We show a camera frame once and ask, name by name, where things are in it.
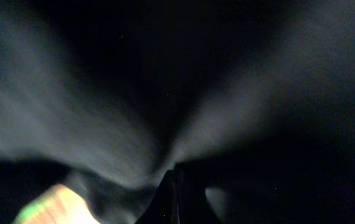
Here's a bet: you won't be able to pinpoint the black shorts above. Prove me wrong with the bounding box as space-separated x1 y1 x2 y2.
0 1 355 223

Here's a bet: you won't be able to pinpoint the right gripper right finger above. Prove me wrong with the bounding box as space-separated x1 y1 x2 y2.
174 164 222 224

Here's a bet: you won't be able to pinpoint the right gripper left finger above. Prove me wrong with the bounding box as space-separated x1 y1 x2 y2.
135 170 178 224

